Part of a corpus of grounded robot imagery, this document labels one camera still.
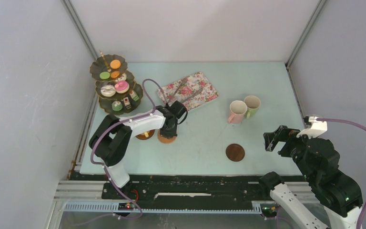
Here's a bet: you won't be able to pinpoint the green mug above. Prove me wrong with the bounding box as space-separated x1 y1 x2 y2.
244 95 261 119

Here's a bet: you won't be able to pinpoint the white chocolate-drizzled donut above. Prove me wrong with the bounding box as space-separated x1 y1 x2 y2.
117 73 127 82
100 84 116 97

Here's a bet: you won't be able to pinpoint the woven rattan coaster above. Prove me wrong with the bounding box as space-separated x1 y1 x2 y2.
157 131 177 144

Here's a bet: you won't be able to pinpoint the metal serving tongs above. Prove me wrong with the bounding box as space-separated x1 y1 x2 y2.
167 79 203 106

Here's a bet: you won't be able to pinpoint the floral rectangular tray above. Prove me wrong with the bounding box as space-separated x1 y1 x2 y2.
157 72 219 111

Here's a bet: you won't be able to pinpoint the chocolate cake slice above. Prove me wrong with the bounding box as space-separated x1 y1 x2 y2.
123 97 132 110

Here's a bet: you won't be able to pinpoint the pink mug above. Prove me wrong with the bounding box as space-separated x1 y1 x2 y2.
228 100 248 124

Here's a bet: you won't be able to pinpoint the dark brown wooden coaster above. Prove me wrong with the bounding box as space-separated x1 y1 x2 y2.
225 144 245 162

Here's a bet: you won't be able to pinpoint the small orange macaron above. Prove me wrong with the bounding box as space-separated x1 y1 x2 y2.
110 71 120 79

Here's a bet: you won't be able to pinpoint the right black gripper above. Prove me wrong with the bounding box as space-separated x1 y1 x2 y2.
262 123 317 180

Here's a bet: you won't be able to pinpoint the three-tier dark dessert stand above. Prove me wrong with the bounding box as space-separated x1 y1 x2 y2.
90 52 143 115

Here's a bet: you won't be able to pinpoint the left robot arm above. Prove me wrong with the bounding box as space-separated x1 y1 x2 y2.
89 101 188 199

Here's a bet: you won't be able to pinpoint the green round cake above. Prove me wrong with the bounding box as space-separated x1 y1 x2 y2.
112 101 123 112

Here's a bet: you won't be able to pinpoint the light brown wooden coaster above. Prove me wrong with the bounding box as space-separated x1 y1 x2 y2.
135 130 155 140

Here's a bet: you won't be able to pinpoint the green layered cake slice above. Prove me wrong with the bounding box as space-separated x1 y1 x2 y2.
129 90 140 102

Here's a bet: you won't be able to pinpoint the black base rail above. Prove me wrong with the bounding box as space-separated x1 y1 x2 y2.
56 174 323 216

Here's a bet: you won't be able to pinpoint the pink frosted donut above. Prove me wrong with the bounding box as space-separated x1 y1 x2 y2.
114 81 130 94

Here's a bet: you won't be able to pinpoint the green macaron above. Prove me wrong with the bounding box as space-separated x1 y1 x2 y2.
99 72 111 80

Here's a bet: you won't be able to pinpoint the orange round biscuit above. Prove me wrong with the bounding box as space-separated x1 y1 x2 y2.
110 59 122 69

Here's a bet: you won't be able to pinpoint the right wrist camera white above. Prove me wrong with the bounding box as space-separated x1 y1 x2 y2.
296 115 327 139

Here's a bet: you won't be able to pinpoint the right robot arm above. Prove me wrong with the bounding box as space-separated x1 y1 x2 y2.
258 125 363 229

